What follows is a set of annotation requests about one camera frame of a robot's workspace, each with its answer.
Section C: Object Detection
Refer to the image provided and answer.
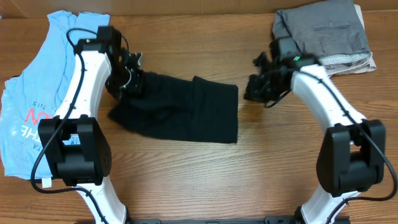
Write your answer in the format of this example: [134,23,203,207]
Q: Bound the folded grey trousers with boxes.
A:
[272,0,372,71]

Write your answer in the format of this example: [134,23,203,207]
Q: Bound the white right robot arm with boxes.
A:
[244,37,386,223]

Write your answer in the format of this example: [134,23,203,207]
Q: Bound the light blue printed t-shirt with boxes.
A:
[1,11,110,180]

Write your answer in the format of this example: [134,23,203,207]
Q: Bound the black t-shirt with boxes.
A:
[108,72,238,144]

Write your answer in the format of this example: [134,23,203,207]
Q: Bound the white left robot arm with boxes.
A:
[30,26,144,223]

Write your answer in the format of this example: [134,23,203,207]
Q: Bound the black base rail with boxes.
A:
[74,214,351,224]

